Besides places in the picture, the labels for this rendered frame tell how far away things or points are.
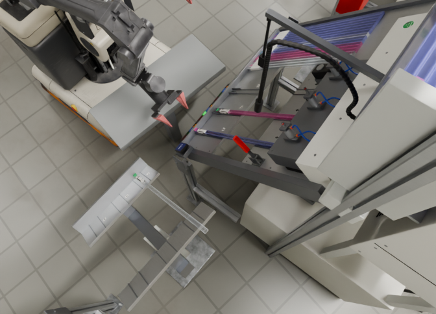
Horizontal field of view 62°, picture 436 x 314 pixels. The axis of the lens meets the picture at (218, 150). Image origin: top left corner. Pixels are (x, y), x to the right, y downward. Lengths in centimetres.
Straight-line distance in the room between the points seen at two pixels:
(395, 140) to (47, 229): 202
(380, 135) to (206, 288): 165
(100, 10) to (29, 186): 159
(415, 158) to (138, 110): 133
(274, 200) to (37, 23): 123
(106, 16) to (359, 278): 121
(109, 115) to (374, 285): 126
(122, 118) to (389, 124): 132
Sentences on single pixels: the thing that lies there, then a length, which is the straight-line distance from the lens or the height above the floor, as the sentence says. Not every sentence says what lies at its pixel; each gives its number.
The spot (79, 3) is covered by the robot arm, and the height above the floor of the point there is 133.
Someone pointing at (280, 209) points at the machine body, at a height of 62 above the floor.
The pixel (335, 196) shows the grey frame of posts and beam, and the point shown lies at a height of 138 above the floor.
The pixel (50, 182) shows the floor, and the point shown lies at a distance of 234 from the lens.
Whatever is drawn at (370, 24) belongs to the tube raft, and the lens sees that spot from 130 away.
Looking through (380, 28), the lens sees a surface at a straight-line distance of 128.
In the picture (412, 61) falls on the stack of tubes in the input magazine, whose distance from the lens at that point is 52.
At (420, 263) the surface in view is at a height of 124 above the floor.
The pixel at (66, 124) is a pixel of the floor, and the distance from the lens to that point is 244.
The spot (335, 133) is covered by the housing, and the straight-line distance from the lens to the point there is 84.
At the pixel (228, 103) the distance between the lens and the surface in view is 145.
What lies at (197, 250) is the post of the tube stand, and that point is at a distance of 205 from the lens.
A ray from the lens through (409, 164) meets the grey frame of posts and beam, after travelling 48.
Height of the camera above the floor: 205
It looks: 71 degrees down
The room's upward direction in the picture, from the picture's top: 3 degrees counter-clockwise
